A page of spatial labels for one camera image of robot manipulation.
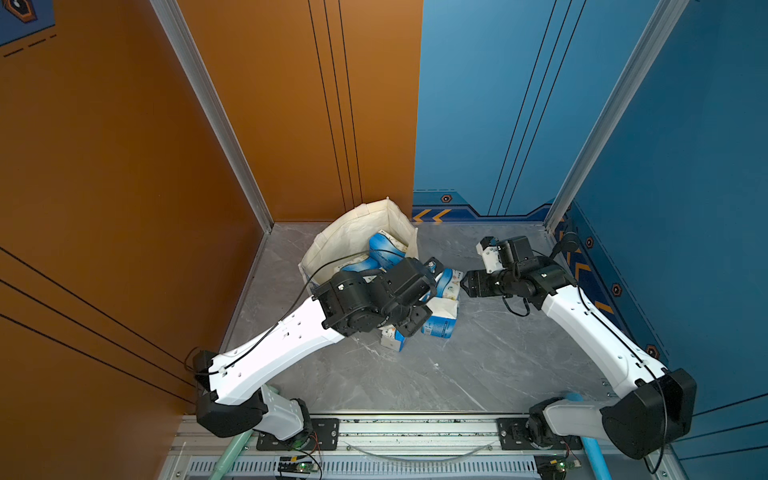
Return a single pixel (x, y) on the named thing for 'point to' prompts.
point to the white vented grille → (373, 469)
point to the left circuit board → (292, 465)
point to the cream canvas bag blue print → (349, 238)
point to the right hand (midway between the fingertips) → (473, 281)
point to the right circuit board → (554, 466)
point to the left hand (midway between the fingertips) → (416, 300)
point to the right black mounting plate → (513, 435)
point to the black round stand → (570, 243)
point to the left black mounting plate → (325, 437)
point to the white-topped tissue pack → (443, 320)
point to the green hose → (232, 453)
